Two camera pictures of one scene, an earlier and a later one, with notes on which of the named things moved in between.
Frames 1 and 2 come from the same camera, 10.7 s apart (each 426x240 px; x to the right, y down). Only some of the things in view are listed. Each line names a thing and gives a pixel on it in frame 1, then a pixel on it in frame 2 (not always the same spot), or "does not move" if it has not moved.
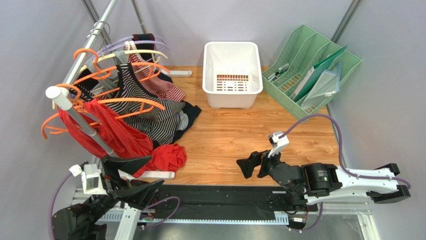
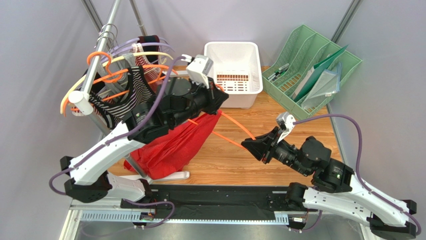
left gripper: [137, 194] -> [215, 99]
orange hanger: [106, 74] -> [121, 72]
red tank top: [125, 141] -> [170, 155]
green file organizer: [306, 73] does not move
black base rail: [217, 202] does not move
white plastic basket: [232, 73] does not move
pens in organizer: [280, 71] does not move
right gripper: [263, 165] -> [269, 146]
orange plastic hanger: [112, 101] -> [234, 122]
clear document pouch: [329, 83] does not move
